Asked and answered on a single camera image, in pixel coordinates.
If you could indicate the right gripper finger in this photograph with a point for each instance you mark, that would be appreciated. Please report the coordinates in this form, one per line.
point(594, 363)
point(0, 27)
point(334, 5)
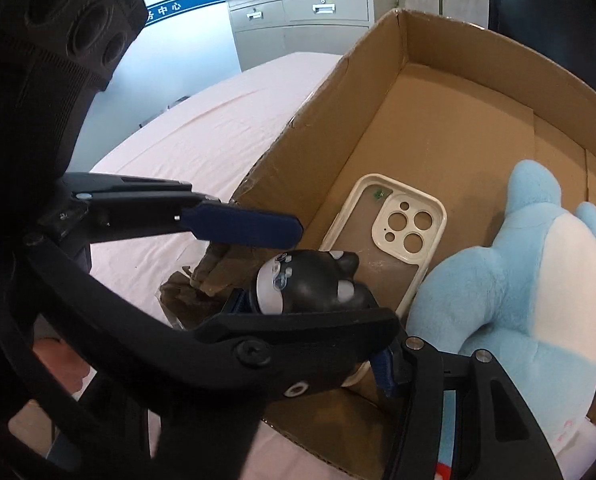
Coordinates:
point(495, 433)

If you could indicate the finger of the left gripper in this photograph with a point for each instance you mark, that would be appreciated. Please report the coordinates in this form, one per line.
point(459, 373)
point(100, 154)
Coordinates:
point(185, 404)
point(122, 207)

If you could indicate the blue white plush toy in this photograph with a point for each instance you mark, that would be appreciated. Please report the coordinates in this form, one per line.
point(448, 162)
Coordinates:
point(529, 299)

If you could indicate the black round figurine toy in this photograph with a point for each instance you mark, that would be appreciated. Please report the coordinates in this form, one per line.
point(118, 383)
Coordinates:
point(310, 281)

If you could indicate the cream clear phone case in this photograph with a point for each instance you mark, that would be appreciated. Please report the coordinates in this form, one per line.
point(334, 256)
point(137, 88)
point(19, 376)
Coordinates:
point(395, 230)

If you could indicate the white folding stand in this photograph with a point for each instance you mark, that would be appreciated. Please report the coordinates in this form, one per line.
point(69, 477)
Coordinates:
point(579, 454)

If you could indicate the person's left hand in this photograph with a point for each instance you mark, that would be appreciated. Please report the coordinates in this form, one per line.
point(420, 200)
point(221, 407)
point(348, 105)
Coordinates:
point(66, 366)

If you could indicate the grey filing cabinet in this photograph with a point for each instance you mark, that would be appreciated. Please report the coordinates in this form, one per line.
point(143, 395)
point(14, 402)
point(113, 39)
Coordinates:
point(267, 29)

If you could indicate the brown cardboard box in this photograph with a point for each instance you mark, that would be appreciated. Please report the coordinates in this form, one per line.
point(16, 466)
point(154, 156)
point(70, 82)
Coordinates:
point(442, 106)

